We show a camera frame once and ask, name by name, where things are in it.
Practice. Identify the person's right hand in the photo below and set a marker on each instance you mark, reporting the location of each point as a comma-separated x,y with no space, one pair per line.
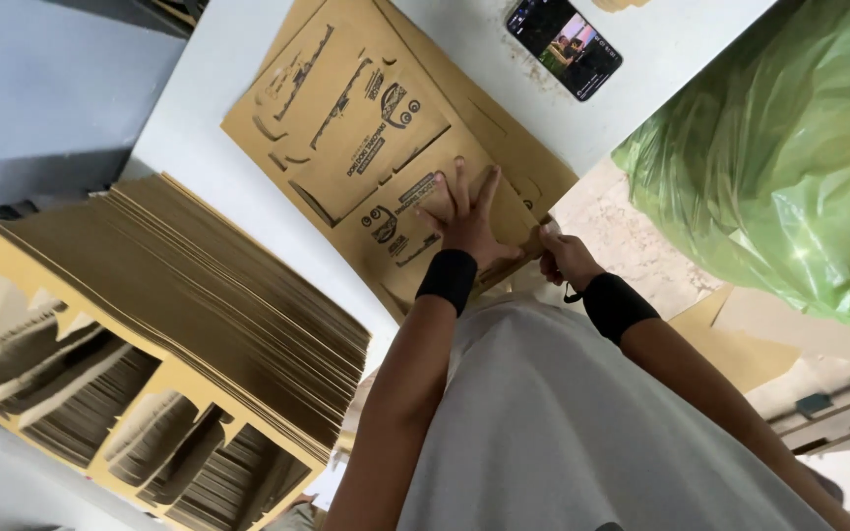
571,259

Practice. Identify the person's left hand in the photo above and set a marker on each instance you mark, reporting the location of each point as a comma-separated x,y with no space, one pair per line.
469,232

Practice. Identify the person's right fingers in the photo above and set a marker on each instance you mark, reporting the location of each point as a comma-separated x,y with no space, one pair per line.
550,254

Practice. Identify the printed brown cardboard sheet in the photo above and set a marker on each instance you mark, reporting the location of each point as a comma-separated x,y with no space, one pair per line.
366,147

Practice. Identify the black wristband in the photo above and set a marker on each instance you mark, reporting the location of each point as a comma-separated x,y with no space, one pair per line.
447,280
617,306

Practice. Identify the stack of flat cardboard blanks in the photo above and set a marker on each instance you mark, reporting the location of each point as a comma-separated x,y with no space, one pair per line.
521,155

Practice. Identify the person's white shirt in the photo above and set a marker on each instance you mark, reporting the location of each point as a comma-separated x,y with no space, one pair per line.
572,428

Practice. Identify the black smartphone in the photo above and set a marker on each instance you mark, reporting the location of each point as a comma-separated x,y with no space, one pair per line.
565,46

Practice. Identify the brown cardboard scrap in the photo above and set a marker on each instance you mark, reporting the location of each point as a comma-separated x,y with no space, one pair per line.
735,354

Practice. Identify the green plastic bag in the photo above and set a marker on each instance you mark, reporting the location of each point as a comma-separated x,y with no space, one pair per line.
772,169

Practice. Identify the small brown cardboard offcut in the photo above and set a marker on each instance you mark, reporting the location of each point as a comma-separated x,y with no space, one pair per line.
619,4

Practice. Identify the pale cardboard scrap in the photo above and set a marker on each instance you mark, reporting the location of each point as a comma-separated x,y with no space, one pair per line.
801,328

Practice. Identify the grey wooden pallet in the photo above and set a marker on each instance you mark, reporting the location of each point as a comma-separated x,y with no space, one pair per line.
845,413

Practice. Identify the tall pile of die-cut cardboard frames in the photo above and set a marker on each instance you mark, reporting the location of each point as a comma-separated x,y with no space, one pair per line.
174,324

